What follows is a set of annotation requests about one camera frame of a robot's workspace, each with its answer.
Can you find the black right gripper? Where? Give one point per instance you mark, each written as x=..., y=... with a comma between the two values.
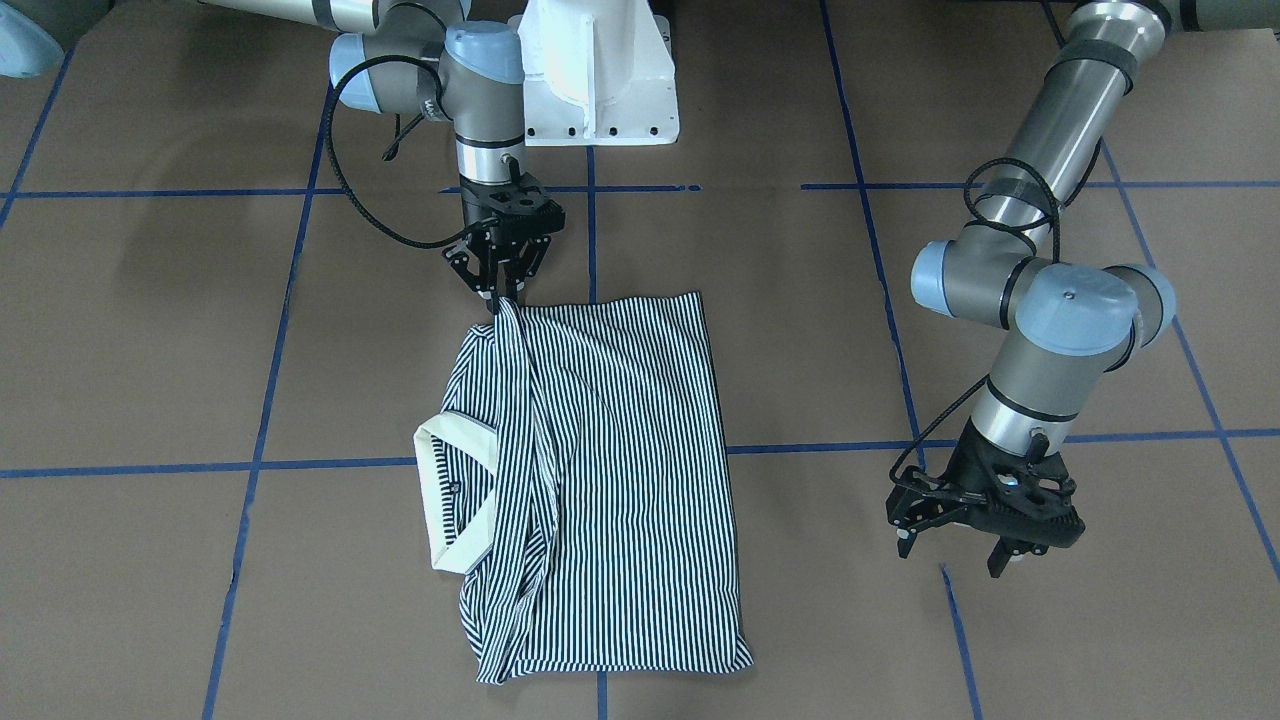
x=497, y=249

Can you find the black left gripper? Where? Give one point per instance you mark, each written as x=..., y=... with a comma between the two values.
x=921, y=506

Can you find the navy white striped polo shirt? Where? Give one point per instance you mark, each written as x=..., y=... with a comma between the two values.
x=576, y=480

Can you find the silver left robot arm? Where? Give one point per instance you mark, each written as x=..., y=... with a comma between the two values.
x=1065, y=324

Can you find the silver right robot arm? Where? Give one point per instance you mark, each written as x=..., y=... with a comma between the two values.
x=426, y=61

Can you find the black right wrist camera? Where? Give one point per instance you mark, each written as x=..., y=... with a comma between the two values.
x=522, y=212

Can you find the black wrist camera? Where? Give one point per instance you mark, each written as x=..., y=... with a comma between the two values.
x=1031, y=505
x=522, y=212

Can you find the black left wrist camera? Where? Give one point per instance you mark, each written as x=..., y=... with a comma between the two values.
x=1031, y=505

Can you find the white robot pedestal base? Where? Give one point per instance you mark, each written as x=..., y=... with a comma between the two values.
x=597, y=73

